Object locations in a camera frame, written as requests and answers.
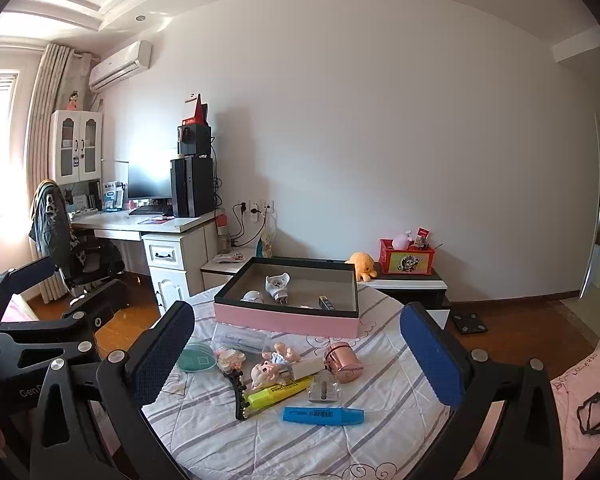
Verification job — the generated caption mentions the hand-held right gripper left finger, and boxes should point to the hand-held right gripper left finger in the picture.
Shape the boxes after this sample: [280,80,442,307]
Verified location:
[30,301,196,480]

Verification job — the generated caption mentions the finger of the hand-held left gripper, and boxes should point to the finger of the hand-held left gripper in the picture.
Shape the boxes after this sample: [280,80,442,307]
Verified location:
[0,256,57,321]
[0,279,129,361]

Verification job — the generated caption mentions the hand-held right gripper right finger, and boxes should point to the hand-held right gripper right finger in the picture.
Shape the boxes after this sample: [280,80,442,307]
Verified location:
[399,302,566,480]

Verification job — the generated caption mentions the rose gold cup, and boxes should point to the rose gold cup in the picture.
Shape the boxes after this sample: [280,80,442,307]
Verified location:
[324,341,362,384]

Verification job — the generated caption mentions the blue highlighter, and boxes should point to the blue highlighter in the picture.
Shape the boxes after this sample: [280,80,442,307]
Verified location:
[282,406,365,426]

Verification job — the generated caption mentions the pink box with dark rim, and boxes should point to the pink box with dark rim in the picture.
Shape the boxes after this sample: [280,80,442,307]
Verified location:
[214,256,361,339]

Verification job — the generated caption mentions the black office chair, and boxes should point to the black office chair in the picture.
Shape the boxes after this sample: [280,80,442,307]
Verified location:
[55,232,128,306]

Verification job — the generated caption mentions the black bathroom scale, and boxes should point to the black bathroom scale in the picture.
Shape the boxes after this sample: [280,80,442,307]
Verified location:
[451,312,488,335]

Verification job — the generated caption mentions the dark printed jacket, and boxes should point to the dark printed jacket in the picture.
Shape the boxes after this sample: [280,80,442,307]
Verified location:
[28,180,73,266]

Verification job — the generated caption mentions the striped white quilt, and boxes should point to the striped white quilt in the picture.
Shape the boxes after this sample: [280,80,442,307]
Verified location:
[140,280,456,480]

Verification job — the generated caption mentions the low black white cabinet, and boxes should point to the low black white cabinet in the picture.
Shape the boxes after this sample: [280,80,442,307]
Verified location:
[360,262,451,311]

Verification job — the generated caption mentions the clear plastic box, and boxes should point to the clear plastic box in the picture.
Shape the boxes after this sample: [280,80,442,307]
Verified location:
[215,324,268,356]

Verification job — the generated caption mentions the white desk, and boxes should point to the white desk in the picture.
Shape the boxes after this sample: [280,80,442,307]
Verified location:
[70,207,221,311]

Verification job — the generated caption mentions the black flowered hair clip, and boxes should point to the black flowered hair clip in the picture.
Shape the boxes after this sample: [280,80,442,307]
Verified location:
[214,347,248,421]

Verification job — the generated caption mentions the red storage box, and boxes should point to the red storage box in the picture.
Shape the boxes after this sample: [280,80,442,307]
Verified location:
[380,238,437,276]

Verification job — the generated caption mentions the pink-headed doll figure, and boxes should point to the pink-headed doll figure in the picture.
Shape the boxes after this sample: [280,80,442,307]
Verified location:
[251,360,293,390]

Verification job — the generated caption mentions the small white side table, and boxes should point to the small white side table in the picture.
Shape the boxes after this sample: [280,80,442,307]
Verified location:
[200,247,256,291]

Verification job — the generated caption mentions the blue packet on desk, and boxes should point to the blue packet on desk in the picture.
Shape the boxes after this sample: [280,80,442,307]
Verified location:
[102,180,126,211]

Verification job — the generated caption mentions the yellow plush octopus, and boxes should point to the yellow plush octopus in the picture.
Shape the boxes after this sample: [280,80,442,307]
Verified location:
[344,252,378,282]

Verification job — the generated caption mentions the yellow highlighter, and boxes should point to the yellow highlighter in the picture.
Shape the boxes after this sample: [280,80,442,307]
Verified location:
[244,376,313,409]

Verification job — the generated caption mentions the black computer monitor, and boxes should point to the black computer monitor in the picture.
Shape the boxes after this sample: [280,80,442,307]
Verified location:
[128,160,173,206]

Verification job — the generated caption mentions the white plug adapter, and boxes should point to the white plug adapter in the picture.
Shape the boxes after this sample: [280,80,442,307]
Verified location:
[265,272,292,306]

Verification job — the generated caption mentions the bottle with orange cap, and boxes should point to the bottle with orange cap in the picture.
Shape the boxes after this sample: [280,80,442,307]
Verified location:
[216,215,231,254]

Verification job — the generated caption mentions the black computer tower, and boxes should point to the black computer tower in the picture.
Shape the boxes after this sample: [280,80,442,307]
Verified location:
[170,155,216,218]

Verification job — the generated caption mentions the white glass-door cabinet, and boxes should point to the white glass-door cabinet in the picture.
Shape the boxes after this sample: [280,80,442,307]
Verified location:
[49,109,104,186]

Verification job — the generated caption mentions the beige curtain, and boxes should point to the beige curtain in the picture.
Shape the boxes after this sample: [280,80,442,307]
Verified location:
[27,43,95,306]

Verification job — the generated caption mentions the black speaker box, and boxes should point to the black speaker box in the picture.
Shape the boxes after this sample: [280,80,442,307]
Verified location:
[177,124,213,157]

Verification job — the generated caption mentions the red paper bag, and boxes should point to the red paper bag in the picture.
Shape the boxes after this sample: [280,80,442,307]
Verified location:
[181,94,210,126]

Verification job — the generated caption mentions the white door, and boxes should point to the white door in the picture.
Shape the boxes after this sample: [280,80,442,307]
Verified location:
[580,115,600,306]

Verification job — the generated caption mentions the white air conditioner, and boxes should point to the white air conditioner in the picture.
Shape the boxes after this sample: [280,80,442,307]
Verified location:
[89,40,152,93]

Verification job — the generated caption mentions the white wall sockets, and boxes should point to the white wall sockets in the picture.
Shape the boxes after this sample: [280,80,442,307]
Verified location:
[237,199,275,222]

